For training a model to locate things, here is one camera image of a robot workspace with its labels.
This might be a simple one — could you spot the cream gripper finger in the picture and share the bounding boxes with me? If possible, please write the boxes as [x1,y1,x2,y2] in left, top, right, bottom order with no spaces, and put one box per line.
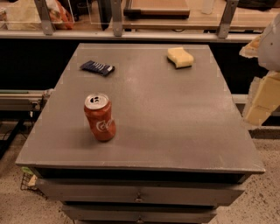
[242,71,280,126]
[239,36,261,58]

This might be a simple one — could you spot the yellow sponge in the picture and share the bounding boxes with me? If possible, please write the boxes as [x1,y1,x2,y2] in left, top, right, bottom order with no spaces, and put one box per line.
[167,47,194,68]

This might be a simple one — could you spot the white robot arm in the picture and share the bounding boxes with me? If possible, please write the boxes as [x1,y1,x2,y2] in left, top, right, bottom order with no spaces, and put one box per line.
[239,15,280,126]

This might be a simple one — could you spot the red coke can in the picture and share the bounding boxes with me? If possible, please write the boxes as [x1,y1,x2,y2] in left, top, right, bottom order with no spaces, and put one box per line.
[84,94,116,142]

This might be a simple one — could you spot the grey drawer cabinet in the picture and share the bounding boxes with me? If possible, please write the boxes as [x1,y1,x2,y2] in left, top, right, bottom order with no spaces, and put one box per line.
[17,44,264,224]

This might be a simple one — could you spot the wooden board with black edge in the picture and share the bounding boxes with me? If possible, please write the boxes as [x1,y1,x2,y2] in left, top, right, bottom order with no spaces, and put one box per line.
[123,0,190,19]

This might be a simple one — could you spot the dark blue snack bar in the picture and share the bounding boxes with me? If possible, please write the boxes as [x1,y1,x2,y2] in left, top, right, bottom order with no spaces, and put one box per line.
[80,60,115,76]

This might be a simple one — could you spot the orange snack bag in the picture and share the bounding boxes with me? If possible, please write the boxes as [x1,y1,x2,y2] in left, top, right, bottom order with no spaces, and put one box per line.
[45,0,74,30]

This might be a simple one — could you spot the clear acrylic box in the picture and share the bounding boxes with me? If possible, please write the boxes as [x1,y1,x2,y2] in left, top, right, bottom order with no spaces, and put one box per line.
[0,0,73,31]

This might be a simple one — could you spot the metal guard rail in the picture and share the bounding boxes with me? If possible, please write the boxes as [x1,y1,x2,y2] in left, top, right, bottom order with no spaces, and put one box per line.
[0,0,264,43]

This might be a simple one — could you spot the small wire basket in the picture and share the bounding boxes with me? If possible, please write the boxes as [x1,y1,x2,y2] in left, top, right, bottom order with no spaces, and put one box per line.
[20,172,43,195]

